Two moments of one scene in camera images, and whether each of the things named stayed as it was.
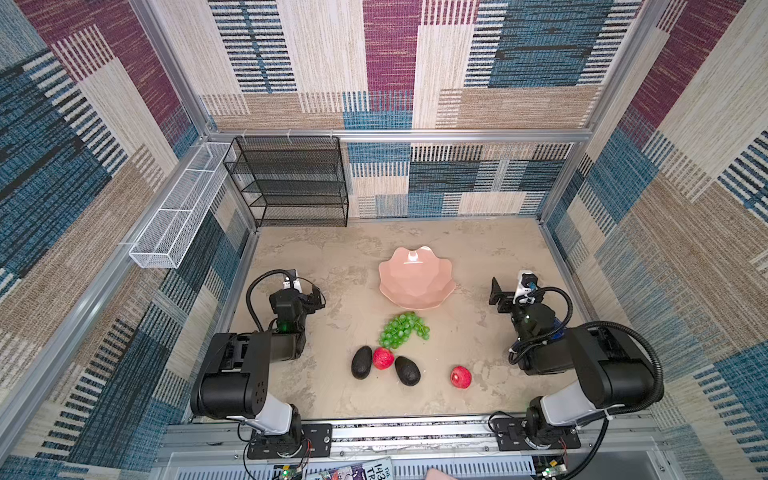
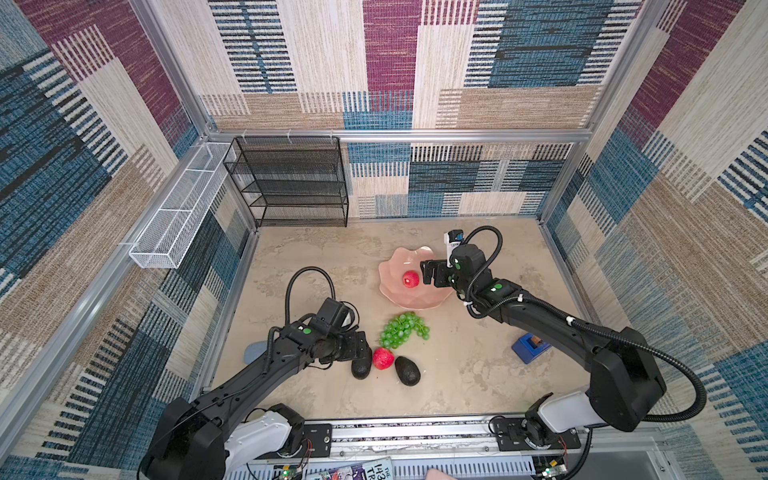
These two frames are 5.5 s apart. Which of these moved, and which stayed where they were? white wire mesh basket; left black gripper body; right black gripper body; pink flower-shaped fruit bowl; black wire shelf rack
Moved: left black gripper body; right black gripper body
Stayed: black wire shelf rack; pink flower-shaped fruit bowl; white wire mesh basket
